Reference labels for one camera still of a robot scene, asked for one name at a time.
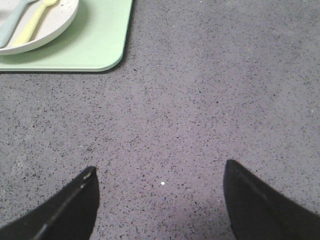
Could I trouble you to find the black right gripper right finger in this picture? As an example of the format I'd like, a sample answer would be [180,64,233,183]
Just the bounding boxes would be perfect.
[223,159,320,240]

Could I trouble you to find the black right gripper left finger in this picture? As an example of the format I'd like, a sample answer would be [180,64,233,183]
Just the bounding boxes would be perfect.
[0,166,100,240]

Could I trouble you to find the yellow plastic fork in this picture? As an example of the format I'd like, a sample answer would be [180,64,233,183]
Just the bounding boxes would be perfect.
[12,0,58,47]

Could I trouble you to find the white speckled plate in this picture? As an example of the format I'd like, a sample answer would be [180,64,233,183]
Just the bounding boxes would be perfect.
[0,0,80,56]

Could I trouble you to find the light green plastic tray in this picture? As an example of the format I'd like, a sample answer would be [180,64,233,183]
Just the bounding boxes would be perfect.
[0,0,133,72]

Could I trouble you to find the light blue plastic spoon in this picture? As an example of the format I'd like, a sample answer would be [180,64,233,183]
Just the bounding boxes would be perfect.
[0,0,35,48]

